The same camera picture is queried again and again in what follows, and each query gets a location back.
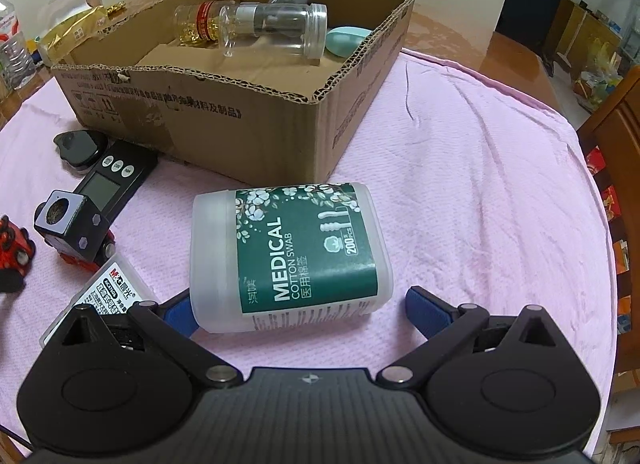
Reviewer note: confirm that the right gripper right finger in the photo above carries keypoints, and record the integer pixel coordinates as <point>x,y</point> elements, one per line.
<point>449,331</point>

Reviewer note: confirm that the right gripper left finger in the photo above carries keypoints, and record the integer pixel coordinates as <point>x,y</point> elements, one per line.
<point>169,327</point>

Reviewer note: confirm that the staples box with label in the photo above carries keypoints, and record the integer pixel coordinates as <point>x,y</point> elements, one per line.
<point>113,289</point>

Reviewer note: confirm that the medical cotton swab container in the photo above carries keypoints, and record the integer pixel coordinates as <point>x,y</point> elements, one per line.
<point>281,257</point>

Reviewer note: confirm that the red toy train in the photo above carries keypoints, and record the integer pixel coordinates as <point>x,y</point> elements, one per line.
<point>17,252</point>

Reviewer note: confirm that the black glossy teardrop device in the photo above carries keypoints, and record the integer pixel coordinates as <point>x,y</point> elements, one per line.
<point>81,149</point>

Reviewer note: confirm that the capsule bottle with red band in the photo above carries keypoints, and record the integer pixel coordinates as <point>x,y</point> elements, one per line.
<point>204,24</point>

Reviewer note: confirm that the mint green oval case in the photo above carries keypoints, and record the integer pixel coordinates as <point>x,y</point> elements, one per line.
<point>344,41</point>

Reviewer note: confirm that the clear plastic jar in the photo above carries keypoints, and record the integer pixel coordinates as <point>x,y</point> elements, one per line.
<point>280,29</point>

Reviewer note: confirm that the black toy train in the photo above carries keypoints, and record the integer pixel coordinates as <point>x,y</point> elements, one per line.
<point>71,224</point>

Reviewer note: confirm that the pink table cloth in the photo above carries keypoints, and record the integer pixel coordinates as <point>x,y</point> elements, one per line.
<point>481,191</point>

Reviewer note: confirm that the black digital timer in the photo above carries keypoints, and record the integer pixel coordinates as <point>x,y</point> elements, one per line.
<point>113,180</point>

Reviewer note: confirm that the cardboard box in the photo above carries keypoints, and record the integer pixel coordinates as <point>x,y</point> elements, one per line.
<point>252,116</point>

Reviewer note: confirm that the wooden chair at right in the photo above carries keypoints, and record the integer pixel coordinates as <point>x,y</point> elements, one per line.
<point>610,142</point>

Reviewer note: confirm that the clear water bottle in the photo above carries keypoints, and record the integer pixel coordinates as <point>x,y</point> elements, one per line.
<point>17,65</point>

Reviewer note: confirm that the gold tissue pack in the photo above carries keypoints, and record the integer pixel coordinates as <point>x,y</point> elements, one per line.
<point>63,37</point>

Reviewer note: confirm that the wooden cabinet in background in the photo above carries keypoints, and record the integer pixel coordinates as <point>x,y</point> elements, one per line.
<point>575,37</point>

